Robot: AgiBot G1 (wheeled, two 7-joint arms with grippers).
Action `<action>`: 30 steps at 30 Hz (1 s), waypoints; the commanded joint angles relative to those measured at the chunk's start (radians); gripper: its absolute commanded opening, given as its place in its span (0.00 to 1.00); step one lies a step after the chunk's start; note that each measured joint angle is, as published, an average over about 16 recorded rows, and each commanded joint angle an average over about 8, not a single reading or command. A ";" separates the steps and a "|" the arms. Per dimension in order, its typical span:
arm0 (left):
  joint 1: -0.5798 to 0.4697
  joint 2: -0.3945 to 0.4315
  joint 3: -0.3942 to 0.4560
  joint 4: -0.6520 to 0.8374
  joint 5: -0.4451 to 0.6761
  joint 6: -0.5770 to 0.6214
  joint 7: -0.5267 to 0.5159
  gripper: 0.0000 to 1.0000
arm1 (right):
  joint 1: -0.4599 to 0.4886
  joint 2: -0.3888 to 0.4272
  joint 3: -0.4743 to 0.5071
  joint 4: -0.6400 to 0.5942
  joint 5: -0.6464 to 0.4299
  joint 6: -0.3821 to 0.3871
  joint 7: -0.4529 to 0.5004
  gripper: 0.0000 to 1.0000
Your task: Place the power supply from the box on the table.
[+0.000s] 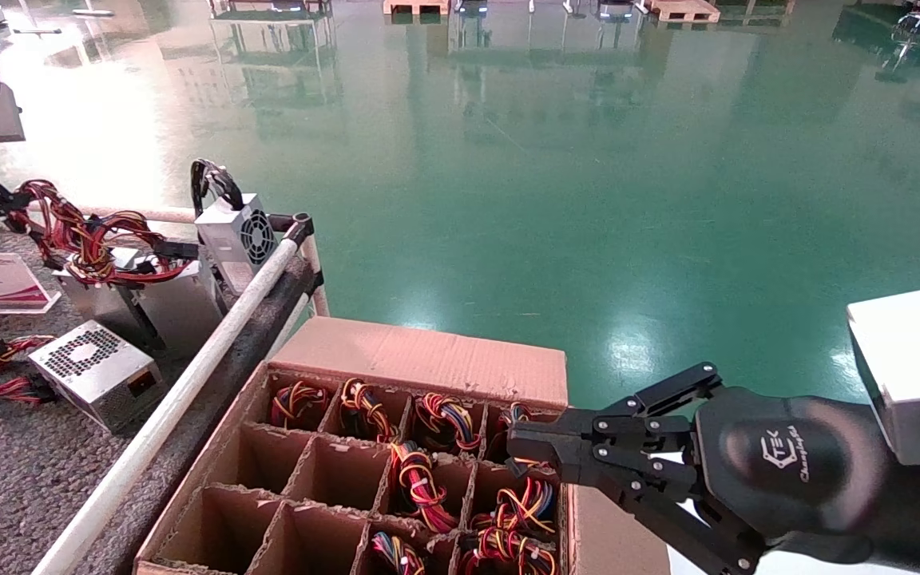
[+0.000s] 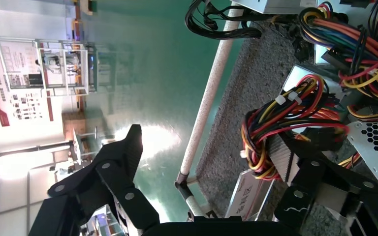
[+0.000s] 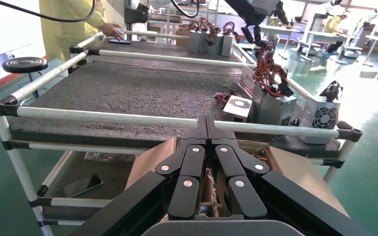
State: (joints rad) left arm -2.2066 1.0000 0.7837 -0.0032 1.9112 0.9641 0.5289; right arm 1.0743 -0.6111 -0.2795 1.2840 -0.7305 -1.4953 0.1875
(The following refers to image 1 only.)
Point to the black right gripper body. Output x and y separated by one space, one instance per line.
795 471

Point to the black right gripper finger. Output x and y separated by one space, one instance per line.
652 471
628 423

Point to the cardboard box with dividers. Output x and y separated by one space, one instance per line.
428 355

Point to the power supply with perforated lid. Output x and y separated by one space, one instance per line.
97 371

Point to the wooden pallet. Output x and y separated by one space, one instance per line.
684 9
416 6

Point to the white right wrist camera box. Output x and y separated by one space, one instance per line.
907 367

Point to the white pipe table frame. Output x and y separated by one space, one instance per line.
185 385

